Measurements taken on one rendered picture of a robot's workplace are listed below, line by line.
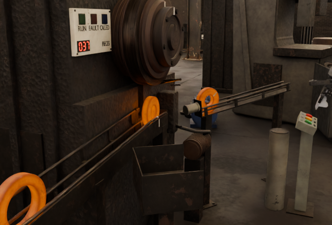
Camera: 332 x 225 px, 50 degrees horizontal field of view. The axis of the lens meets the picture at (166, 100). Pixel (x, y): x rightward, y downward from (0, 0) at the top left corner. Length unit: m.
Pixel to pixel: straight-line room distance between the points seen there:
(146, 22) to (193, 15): 9.07
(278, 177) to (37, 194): 1.60
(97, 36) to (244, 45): 3.05
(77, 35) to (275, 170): 1.50
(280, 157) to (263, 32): 2.26
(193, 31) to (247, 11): 6.33
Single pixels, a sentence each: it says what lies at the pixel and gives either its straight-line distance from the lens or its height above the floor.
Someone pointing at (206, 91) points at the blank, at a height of 0.77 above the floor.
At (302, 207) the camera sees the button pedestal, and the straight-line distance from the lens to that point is 2.51.
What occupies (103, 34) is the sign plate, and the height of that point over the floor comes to 1.13.
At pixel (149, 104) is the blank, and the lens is 1.76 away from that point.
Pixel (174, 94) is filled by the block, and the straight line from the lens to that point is 1.98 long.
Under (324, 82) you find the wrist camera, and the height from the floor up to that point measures 0.85.
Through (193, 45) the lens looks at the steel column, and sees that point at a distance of 10.68.
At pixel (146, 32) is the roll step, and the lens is 1.59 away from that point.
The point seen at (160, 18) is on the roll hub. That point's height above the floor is 1.20.
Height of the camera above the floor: 1.20
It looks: 13 degrees down
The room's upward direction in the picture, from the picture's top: straight up
